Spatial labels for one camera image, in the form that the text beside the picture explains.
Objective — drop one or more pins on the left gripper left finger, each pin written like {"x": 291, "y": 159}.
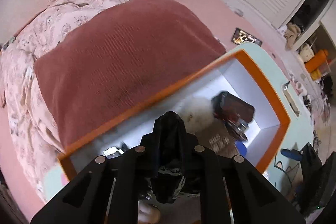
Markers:
{"x": 105, "y": 191}

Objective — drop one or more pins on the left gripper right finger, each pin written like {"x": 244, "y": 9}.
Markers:
{"x": 234, "y": 191}

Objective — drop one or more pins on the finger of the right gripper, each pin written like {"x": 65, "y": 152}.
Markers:
{"x": 291, "y": 154}

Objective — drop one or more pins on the white fluffy pompom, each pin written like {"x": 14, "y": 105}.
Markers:
{"x": 197, "y": 114}

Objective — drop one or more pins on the blue rectangular case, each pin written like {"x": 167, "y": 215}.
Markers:
{"x": 241, "y": 148}

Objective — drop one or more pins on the black lace fabric item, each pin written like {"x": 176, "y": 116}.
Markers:
{"x": 168, "y": 163}

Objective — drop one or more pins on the dark red black pouch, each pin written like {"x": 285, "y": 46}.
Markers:
{"x": 235, "y": 113}

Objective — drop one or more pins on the pink floral duvet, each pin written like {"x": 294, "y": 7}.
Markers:
{"x": 33, "y": 130}

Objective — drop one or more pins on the orange cardboard box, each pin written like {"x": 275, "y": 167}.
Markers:
{"x": 245, "y": 59}

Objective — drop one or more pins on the small photo card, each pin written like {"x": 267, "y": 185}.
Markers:
{"x": 240, "y": 37}

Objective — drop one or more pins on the dark red pillow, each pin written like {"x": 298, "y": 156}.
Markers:
{"x": 121, "y": 57}

